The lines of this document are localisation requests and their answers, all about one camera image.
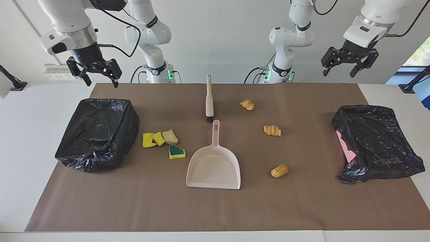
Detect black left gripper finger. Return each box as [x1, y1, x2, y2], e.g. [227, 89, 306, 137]
[349, 50, 379, 78]
[321, 47, 346, 77]

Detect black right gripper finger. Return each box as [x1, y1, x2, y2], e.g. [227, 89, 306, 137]
[67, 56, 92, 87]
[101, 59, 122, 88]

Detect large yellow sponge piece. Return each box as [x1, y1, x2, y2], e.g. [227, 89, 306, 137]
[142, 133, 157, 148]

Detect small yellow sponge piece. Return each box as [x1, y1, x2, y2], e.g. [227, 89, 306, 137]
[152, 131, 166, 146]

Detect beige sponge chunk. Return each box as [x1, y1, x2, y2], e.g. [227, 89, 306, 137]
[162, 129, 179, 145]

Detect beige hand brush black bristles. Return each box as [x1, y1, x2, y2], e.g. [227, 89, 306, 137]
[206, 74, 214, 122]

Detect green and yellow sponge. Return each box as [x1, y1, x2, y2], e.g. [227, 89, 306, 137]
[169, 145, 186, 160]

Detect brown oval bread roll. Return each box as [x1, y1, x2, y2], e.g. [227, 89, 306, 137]
[271, 164, 289, 178]

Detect pale pink plastic dustpan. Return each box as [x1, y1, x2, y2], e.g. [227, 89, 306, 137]
[186, 120, 241, 190]

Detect black bag lined box bin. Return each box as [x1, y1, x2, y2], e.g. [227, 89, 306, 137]
[55, 98, 140, 173]

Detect crumpled black trash bag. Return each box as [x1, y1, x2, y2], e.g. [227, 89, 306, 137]
[331, 105, 426, 183]

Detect pink plastic bin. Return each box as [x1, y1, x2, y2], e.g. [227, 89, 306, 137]
[336, 130, 356, 163]

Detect window with greenery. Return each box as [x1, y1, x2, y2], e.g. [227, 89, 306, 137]
[401, 35, 430, 68]

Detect brown paper table mat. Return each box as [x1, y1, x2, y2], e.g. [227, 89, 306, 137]
[25, 83, 430, 232]

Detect black right base cable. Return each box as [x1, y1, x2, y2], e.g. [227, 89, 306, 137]
[130, 65, 148, 84]

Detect black base cable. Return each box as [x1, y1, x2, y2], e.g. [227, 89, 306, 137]
[244, 66, 269, 84]
[130, 65, 148, 84]

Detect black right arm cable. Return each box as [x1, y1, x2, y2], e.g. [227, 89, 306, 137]
[89, 0, 142, 58]

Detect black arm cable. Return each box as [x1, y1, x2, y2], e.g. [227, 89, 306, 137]
[385, 0, 430, 37]
[89, 0, 142, 58]

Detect white wall socket box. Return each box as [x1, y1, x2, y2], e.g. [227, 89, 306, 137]
[44, 64, 80, 81]

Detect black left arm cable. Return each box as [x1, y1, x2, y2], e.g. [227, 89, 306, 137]
[385, 0, 430, 37]

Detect black left base cable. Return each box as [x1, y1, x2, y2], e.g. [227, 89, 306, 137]
[244, 66, 269, 84]

